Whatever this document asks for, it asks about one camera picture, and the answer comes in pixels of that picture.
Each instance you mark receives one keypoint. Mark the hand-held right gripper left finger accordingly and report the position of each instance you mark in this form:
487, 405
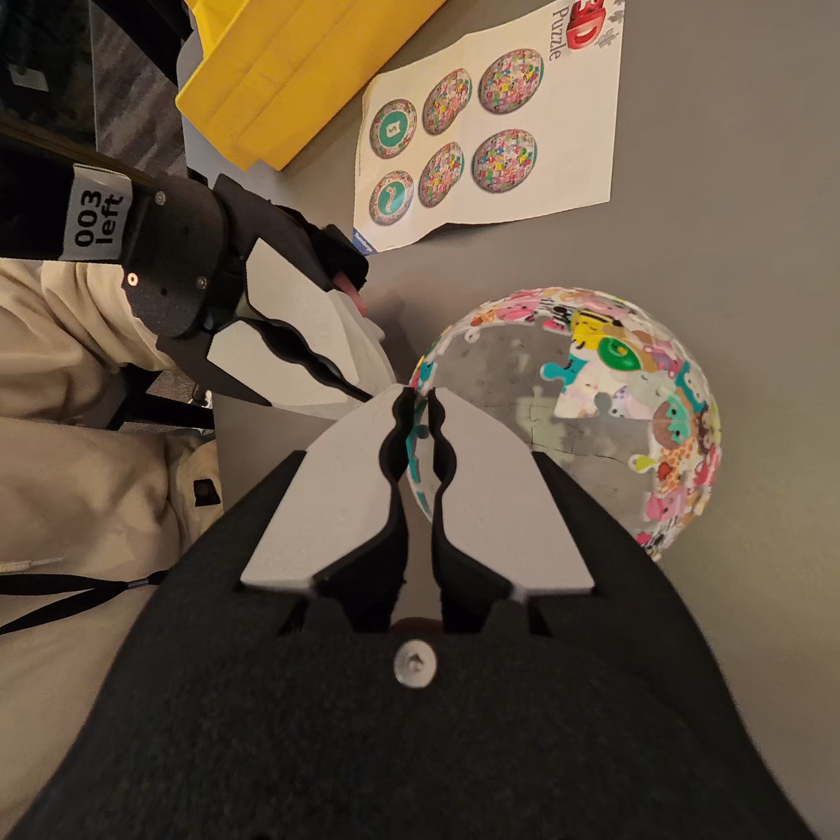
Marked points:
331, 512

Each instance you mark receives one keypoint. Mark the person's left forearm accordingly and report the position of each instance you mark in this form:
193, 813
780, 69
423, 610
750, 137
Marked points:
65, 328

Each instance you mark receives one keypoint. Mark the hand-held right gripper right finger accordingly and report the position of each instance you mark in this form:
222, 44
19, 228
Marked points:
508, 518

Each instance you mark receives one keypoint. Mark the black chair armrest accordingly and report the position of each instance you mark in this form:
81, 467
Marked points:
164, 407

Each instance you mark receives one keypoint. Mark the colourful puzzle ball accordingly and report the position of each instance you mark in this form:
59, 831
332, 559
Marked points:
512, 367

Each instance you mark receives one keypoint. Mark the yellow plastic bin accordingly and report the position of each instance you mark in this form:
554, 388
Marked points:
295, 79

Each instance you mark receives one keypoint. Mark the printed puzzle instruction leaflet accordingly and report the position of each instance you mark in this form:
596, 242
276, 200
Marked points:
564, 164

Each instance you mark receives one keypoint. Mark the person's left hand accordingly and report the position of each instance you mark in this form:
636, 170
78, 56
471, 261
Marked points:
349, 292

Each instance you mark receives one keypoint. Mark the person's cream sweatshirt torso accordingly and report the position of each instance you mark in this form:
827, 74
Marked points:
79, 512

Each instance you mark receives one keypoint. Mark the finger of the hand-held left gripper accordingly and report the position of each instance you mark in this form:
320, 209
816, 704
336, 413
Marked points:
295, 289
249, 354

